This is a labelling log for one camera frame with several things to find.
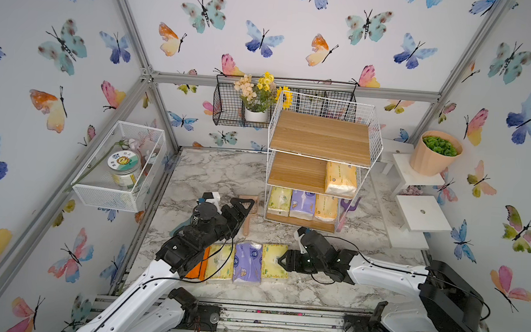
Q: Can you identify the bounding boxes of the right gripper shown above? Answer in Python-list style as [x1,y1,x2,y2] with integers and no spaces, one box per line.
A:
[273,247,327,274]

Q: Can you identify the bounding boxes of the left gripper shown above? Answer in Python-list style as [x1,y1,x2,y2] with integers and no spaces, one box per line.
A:
[197,195,253,256]

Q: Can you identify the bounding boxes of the green tissue pack shelf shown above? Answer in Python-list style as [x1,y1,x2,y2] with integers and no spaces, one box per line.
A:
[268,186,293,217]
[261,244,289,280]

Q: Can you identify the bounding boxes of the purple tissue pack shelf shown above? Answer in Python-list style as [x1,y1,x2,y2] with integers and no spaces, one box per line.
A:
[233,242,263,284]
[289,190,316,221]

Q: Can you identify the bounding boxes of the green tissue pack with tissue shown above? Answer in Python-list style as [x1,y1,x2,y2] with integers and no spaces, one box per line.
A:
[205,243,235,281]

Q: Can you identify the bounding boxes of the orange tissue pack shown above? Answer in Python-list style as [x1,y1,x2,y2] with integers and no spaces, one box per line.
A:
[185,247,210,281]

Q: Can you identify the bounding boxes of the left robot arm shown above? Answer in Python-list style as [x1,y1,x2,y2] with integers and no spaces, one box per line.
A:
[60,192,256,332]

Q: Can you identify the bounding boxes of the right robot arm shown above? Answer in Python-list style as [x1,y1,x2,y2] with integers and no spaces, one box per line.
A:
[278,228,486,332]

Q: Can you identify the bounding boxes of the green tissue pack bottom shelf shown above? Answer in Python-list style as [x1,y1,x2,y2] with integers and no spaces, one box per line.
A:
[268,186,293,217]

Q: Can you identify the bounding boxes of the purple tissue pack bottom shelf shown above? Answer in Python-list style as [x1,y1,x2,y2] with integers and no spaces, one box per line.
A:
[289,190,316,221]

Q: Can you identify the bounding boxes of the yellow tissue pack bottom shelf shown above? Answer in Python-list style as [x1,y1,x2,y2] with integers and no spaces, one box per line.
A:
[314,194,340,223]

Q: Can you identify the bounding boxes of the yellow tissue pack shelf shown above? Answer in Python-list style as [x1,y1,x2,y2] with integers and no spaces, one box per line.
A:
[314,194,340,223]
[324,161,358,198]

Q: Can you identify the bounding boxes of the yellow tissue pack middle shelf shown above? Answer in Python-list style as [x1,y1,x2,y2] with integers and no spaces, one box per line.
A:
[324,161,358,198]

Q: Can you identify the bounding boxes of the teal plastic spatula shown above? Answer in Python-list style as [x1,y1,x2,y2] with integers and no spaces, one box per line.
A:
[170,219,191,238]

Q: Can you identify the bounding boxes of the purple plastic scoop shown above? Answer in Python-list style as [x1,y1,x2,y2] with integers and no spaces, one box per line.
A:
[335,197,361,233]

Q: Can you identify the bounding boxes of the artificial flowers in white pot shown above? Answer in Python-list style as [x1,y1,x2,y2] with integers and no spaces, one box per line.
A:
[234,72,294,123]

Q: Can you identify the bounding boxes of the glass jar with green lid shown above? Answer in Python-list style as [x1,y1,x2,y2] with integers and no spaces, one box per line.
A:
[107,150,141,190]

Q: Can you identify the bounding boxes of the pink pot with green plant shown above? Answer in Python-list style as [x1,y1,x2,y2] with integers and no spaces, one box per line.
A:
[409,131,463,177]

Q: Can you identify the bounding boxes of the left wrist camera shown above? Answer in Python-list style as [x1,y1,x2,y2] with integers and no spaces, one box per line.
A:
[198,192,221,212]

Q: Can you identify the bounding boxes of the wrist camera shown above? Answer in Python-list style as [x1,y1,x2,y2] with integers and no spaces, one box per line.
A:
[294,227,308,254]
[198,192,221,212]

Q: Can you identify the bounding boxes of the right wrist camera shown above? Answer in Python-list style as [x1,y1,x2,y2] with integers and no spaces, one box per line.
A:
[294,227,308,254]

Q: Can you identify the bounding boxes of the black wire wall basket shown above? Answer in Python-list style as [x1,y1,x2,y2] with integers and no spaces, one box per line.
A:
[212,80,358,130]

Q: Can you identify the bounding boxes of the aluminium front rail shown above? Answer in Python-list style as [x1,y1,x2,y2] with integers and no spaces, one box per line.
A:
[86,291,481,332]

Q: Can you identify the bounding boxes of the white wire three-tier shelf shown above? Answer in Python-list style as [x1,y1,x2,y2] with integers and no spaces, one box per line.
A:
[263,102,384,233]

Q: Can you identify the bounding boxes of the white mesh wall basket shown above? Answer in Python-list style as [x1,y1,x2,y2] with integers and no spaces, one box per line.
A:
[72,121,167,213]

